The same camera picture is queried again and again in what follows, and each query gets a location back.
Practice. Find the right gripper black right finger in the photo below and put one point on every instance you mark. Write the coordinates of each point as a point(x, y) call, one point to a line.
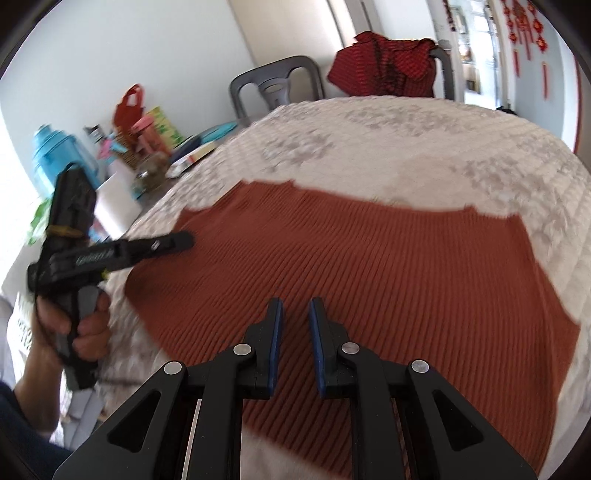
point(407, 421)

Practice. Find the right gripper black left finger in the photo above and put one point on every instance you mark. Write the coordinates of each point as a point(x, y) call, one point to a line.
point(185, 422)

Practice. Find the rust orange knit sweater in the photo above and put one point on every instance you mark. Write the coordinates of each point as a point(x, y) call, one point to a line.
point(460, 289)

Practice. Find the person's left forearm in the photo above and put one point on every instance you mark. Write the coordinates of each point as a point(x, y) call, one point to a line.
point(38, 390)

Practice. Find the person's left hand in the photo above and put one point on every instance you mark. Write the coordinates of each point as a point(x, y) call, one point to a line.
point(93, 332)

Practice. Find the white paper sheet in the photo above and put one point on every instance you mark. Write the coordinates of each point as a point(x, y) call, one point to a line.
point(116, 209)

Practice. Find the blue water jug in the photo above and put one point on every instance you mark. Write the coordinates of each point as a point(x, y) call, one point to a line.
point(54, 150)

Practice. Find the glass jar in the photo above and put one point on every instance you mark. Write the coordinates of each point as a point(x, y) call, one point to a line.
point(150, 172)

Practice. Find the white and red carton box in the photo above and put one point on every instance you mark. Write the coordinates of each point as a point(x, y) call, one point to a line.
point(183, 163)

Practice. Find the green patterned bag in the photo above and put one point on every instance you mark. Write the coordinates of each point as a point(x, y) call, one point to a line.
point(169, 134)

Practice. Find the red gift bag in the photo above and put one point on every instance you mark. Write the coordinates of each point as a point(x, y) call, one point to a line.
point(129, 110)

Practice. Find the grey plastic chair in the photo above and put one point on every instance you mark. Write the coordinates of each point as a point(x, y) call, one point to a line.
point(273, 82)

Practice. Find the cream quilted table cover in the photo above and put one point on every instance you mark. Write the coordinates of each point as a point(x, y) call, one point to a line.
point(428, 153)

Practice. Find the red checkered garment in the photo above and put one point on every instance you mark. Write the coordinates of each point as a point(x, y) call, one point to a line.
point(378, 66)

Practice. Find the chair under red garment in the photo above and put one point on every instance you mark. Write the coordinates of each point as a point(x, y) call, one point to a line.
point(447, 70)

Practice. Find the red Chinese knot decoration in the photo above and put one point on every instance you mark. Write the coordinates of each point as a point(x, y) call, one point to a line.
point(526, 43)

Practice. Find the red chili string decoration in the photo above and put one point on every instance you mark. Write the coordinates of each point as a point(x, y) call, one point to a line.
point(449, 15)

